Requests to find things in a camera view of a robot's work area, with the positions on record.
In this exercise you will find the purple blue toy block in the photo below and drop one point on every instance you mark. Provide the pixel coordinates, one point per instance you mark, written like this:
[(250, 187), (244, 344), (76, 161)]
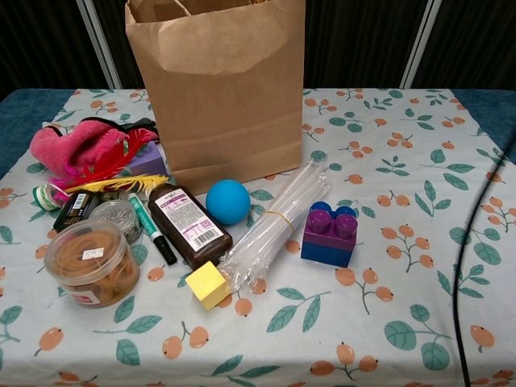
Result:
[(328, 242)]

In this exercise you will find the clear tub of rubber bands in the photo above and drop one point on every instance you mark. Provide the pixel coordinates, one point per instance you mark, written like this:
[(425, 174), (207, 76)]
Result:
[(92, 266)]

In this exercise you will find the brown paper bag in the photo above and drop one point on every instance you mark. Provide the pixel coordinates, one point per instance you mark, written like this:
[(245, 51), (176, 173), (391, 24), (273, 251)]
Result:
[(225, 113)]

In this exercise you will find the blue ball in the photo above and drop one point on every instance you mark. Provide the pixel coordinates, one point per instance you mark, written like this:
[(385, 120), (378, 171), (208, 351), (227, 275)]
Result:
[(227, 201)]

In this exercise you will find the bundle of clear straws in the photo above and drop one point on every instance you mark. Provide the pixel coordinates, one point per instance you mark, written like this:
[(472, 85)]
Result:
[(274, 225)]

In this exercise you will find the brown bottle with white label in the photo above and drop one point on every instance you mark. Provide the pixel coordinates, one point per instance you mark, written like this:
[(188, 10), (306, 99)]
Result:
[(189, 225)]

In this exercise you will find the yellow foam cube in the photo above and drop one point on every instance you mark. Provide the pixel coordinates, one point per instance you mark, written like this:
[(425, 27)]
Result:
[(207, 284)]

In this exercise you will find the purple foam block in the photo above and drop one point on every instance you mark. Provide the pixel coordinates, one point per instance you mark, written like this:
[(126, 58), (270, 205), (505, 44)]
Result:
[(151, 159)]

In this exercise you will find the green marker pen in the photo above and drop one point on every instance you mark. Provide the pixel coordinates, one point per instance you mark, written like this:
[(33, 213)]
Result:
[(147, 223)]

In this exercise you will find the yellow feather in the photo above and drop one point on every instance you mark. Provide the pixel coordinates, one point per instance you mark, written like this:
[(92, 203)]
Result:
[(133, 181)]

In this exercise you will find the red feather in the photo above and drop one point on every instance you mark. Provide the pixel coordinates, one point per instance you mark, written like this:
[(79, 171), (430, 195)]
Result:
[(121, 159)]

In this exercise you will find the floral tablecloth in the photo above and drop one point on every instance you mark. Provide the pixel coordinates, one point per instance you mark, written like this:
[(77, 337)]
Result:
[(322, 322)]

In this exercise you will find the clear tub of paper clips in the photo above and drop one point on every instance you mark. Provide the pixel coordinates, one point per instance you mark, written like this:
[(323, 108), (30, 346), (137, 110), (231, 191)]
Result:
[(115, 217)]

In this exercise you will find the small black box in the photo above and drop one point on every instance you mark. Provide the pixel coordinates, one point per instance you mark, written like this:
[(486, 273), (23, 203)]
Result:
[(74, 209)]

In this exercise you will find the black pleated curtain panel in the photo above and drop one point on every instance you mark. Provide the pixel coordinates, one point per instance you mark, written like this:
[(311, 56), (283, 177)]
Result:
[(475, 40), (117, 40), (40, 40), (363, 40)]

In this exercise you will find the pink fluffy cloth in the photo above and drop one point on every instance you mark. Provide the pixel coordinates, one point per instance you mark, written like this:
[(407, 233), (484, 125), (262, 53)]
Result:
[(76, 145)]

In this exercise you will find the magenta feather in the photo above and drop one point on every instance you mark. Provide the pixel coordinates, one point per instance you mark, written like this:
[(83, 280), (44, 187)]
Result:
[(59, 184)]

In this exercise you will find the green white striped tape roll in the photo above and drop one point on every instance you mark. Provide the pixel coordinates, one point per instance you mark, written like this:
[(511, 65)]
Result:
[(42, 196)]

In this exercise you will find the grey aluminium partition frame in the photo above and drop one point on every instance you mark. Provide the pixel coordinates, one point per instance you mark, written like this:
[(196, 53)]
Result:
[(98, 40), (420, 40)]

